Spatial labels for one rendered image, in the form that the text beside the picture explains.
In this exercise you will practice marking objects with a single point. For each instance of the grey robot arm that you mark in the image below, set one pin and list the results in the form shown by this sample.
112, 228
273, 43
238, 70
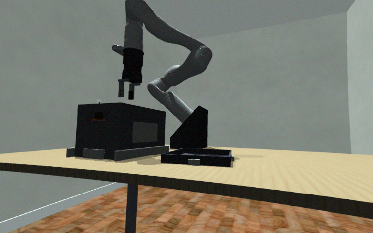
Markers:
196, 62

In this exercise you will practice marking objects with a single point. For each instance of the grey bottle crate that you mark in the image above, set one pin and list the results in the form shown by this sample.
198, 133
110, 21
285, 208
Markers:
126, 127

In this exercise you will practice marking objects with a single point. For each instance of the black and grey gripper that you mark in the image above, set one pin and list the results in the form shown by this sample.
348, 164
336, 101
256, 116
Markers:
132, 53

